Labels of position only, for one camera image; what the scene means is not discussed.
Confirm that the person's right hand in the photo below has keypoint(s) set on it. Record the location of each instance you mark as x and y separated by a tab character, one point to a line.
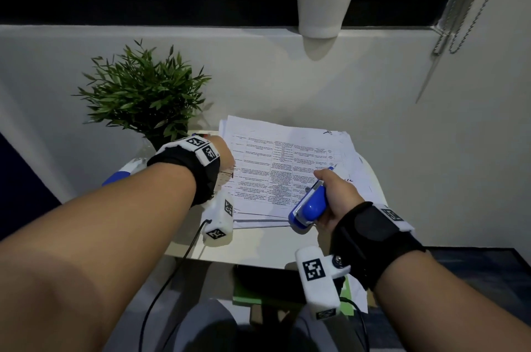
342	198

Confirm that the person's left hand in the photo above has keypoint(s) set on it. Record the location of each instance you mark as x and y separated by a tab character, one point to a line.
224	154

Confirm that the blue white stapler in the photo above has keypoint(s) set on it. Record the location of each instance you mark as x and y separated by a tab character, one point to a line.
120	175
311	208

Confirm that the stack of printed papers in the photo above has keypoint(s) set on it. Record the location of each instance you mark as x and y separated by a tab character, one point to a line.
278	165

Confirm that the person's right forearm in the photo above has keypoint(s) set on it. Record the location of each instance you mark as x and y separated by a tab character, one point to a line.
456	310

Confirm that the person's left forearm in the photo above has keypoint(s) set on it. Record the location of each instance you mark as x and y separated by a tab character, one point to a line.
83	264

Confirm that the person's grey trousers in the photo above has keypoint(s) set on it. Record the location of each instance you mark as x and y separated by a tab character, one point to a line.
207	327

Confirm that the green potted plant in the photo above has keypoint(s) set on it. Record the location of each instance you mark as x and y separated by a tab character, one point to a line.
145	94

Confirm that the green leaf print mat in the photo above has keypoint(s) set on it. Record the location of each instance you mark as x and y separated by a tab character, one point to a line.
249	300

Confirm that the white hanging cup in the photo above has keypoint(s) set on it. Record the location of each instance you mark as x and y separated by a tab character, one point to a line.
325	3

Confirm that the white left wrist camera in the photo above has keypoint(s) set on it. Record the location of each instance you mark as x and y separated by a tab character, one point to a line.
217	219

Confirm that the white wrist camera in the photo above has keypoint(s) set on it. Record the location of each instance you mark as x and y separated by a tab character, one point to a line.
319	285
217	219

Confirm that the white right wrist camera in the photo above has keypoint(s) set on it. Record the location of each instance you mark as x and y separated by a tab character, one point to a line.
319	285

